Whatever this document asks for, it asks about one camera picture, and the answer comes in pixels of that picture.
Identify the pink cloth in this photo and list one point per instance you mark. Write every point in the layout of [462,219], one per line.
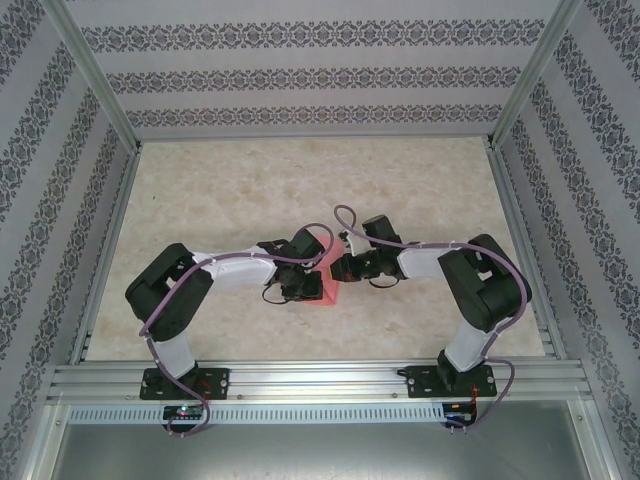
[330,295]

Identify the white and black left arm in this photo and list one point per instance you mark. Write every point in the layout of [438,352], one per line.
[235,272]

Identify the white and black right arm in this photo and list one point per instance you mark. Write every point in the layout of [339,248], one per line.
[420,262]

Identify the grey metal shelf sheet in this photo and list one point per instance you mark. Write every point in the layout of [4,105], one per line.
[320,452]

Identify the left circuit board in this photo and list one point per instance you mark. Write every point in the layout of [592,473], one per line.
[182,412]

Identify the circuit board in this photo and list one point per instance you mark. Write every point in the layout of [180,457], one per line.
[460,411]
[182,412]

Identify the right circuit board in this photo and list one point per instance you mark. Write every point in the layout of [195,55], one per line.
[460,411]

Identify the aluminium mounting rail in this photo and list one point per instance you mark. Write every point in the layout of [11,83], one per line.
[320,377]

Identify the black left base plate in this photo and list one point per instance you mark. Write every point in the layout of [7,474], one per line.
[215,382]

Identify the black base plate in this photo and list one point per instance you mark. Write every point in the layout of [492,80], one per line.
[417,387]
[215,382]

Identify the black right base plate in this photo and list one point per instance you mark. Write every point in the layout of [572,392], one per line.
[417,387]

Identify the aluminium side rail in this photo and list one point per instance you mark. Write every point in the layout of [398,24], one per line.
[525,240]
[112,240]

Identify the aluminium frame post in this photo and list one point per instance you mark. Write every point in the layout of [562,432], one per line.
[95,75]
[535,75]

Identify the aluminium frame strut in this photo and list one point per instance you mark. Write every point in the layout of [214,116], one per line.
[595,445]
[42,445]

